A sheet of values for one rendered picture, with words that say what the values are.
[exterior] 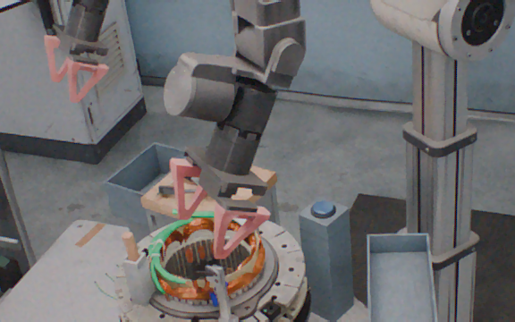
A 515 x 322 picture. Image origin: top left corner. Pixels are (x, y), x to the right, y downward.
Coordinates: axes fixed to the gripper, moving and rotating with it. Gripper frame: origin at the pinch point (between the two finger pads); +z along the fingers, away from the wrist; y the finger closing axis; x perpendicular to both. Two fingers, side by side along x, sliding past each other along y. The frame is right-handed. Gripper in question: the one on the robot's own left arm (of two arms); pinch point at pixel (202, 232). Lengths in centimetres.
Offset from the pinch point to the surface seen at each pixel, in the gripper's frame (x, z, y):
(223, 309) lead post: 17.2, 18.8, -11.5
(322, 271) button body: 54, 23, -31
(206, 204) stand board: 33, 17, -46
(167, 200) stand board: 28, 20, -52
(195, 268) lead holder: 10.8, 12.8, -13.3
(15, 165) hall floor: 85, 110, -271
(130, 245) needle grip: 5.9, 15.4, -24.3
